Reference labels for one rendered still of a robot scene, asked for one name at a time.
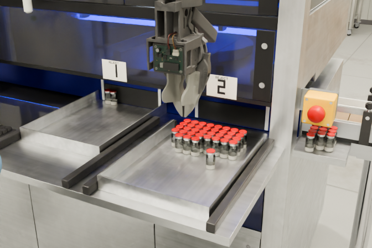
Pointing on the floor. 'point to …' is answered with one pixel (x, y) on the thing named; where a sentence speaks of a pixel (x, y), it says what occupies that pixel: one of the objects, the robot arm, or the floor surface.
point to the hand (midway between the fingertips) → (186, 108)
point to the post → (286, 98)
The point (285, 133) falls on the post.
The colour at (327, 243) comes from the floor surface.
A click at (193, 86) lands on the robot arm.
